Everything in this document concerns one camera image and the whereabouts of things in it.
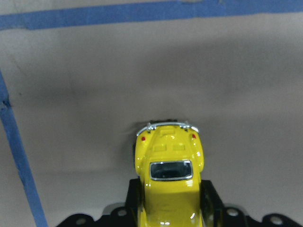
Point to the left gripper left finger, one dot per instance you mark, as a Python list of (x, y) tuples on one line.
[(134, 204)]

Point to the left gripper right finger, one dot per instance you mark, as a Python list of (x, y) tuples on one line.
[(211, 205)]

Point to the yellow toy beetle car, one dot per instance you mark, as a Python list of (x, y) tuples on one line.
[(169, 159)]

